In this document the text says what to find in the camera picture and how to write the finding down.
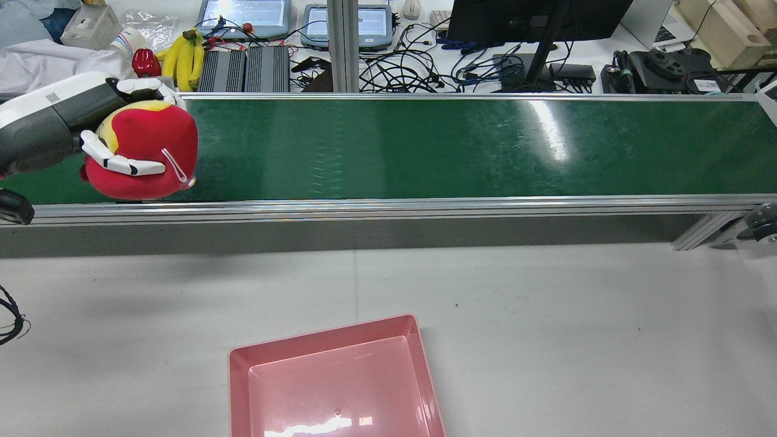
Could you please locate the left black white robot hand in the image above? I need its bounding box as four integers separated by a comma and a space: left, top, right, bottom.
0, 72, 186, 183

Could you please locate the red yellow plush toy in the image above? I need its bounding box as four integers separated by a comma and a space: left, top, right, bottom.
79, 100, 199, 201

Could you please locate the pink plastic basket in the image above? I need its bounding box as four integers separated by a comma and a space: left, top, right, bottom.
228, 314, 447, 437

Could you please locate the white cloth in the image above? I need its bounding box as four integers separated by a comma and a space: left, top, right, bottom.
0, 39, 139, 98

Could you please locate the blue cloth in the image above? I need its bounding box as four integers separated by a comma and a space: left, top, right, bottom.
0, 0, 83, 46

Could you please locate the clear plastic box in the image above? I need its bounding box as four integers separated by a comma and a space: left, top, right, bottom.
60, 4, 122, 50

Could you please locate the striped paper cup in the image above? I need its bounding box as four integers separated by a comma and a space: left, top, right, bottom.
109, 26, 147, 58

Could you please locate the red toy fruit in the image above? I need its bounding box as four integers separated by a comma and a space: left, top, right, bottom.
132, 49, 163, 78

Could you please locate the clear plastic bag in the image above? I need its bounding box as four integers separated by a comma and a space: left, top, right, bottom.
124, 10, 180, 46

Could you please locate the yellow banana bunch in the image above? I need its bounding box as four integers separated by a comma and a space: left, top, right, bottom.
157, 29, 206, 92

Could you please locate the black finned power box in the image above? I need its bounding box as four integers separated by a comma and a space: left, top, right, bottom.
245, 46, 291, 93
197, 50, 246, 93

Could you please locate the grey teach pendant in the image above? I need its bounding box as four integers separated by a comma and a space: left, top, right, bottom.
300, 4, 395, 52
195, 0, 292, 41

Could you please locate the black handheld device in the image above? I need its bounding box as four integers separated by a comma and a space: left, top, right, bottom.
291, 56, 333, 93

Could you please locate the green conveyor belt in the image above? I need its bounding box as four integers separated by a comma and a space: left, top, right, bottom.
0, 92, 777, 251

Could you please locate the black computer monitor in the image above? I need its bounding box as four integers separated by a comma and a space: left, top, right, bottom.
446, 0, 635, 93

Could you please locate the black hub box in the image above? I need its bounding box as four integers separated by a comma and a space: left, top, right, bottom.
551, 63, 597, 87

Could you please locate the silver laptop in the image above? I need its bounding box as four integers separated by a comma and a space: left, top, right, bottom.
619, 0, 693, 50

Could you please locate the black controller device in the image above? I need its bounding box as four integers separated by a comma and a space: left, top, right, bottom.
601, 47, 729, 95

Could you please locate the wooden box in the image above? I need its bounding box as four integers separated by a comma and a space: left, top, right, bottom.
675, 0, 777, 70

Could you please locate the grey caster wheel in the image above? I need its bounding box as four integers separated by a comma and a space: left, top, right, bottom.
738, 203, 777, 245

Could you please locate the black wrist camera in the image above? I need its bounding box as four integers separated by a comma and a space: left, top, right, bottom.
0, 188, 35, 226

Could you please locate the red test lead cable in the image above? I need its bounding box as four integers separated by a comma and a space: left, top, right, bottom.
203, 23, 298, 56

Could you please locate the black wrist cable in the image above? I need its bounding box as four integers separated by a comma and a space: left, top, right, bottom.
0, 284, 30, 347

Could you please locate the aluminium profile post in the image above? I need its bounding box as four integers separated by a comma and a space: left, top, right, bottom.
327, 0, 360, 93

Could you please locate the black cable tangle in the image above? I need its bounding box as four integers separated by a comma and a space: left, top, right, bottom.
358, 21, 450, 93

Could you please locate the blue cable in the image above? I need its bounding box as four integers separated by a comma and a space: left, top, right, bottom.
437, 36, 523, 83

